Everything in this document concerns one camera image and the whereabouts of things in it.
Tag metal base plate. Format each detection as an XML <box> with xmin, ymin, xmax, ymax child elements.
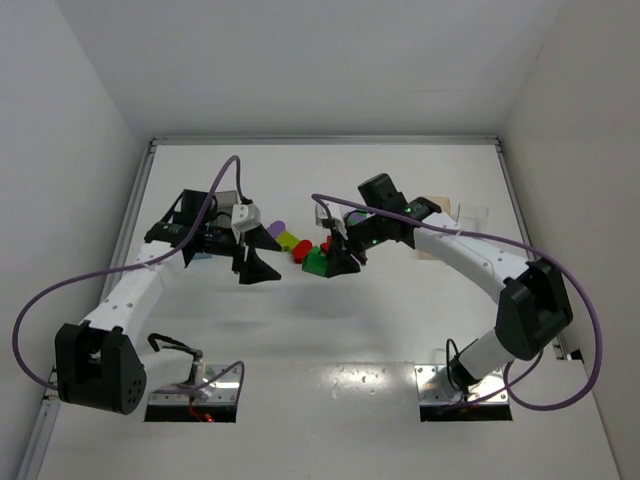
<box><xmin>148</xmin><ymin>361</ymin><xmax>244</xmax><ymax>407</ymax></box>
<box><xmin>416</xmin><ymin>364</ymin><xmax>510</xmax><ymax>405</ymax></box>

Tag red rounded lego brick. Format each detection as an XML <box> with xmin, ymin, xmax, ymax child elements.
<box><xmin>291</xmin><ymin>240</ymin><xmax>313</xmax><ymax>264</ymax></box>

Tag aluminium frame rail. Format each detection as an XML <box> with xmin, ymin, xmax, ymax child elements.
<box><xmin>20</xmin><ymin>136</ymin><xmax>582</xmax><ymax>479</ymax></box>

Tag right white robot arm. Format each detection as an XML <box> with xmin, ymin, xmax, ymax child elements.
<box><xmin>315</xmin><ymin>173</ymin><xmax>573</xmax><ymax>395</ymax></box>

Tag green lego brick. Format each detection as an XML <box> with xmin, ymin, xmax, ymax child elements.
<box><xmin>302</xmin><ymin>246</ymin><xmax>328</xmax><ymax>278</ymax></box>

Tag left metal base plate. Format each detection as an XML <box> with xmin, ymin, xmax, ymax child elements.
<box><xmin>148</xmin><ymin>361</ymin><xmax>244</xmax><ymax>407</ymax></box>

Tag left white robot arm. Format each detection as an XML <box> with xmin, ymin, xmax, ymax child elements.
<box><xmin>55</xmin><ymin>190</ymin><xmax>281</xmax><ymax>415</ymax></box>

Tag multicolour stacked lego tower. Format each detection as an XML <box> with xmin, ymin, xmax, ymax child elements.
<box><xmin>344</xmin><ymin>210</ymin><xmax>369</xmax><ymax>226</ymax></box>

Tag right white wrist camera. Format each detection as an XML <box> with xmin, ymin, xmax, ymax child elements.
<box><xmin>314</xmin><ymin>203</ymin><xmax>345</xmax><ymax>230</ymax></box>

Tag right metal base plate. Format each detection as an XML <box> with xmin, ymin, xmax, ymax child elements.
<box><xmin>416</xmin><ymin>364</ymin><xmax>510</xmax><ymax>405</ymax></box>

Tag clear plastic bin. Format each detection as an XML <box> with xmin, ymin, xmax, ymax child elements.
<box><xmin>454</xmin><ymin>203</ymin><xmax>489</xmax><ymax>232</ymax></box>

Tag purple rounded lego brick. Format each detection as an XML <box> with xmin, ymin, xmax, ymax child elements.
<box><xmin>267</xmin><ymin>220</ymin><xmax>286</xmax><ymax>238</ymax></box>

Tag lime green lego bricks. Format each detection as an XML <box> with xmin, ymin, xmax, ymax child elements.
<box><xmin>275</xmin><ymin>230</ymin><xmax>300</xmax><ymax>252</ymax></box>

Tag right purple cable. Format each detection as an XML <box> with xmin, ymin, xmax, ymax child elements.
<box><xmin>310</xmin><ymin>193</ymin><xmax>605</xmax><ymax>414</ymax></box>

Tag wooden tan bin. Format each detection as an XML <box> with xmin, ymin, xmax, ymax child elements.
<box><xmin>417</xmin><ymin>194</ymin><xmax>454</xmax><ymax>261</ymax></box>

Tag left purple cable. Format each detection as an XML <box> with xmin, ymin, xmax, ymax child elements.
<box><xmin>11</xmin><ymin>154</ymin><xmax>254</xmax><ymax>396</ymax></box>

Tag purple cable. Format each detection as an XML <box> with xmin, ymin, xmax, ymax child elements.
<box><xmin>310</xmin><ymin>193</ymin><xmax>605</xmax><ymax>414</ymax></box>
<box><xmin>11</xmin><ymin>154</ymin><xmax>254</xmax><ymax>396</ymax></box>

